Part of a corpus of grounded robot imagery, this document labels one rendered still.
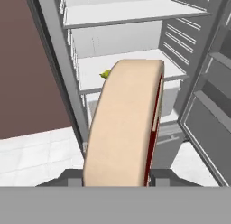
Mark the grey fridge door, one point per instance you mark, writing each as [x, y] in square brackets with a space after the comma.
[210, 98]

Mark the green pear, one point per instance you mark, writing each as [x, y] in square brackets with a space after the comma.
[106, 73]

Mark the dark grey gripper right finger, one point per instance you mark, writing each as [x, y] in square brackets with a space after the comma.
[164, 178]

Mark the grey open fridge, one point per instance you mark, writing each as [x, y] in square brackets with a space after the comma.
[120, 38]

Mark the white fridge shelf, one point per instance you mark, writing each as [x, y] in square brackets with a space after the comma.
[129, 11]
[96, 71]

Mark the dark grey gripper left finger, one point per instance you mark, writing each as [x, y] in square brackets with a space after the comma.
[70, 179]

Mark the white fridge drawer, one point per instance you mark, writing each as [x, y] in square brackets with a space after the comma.
[168, 101]

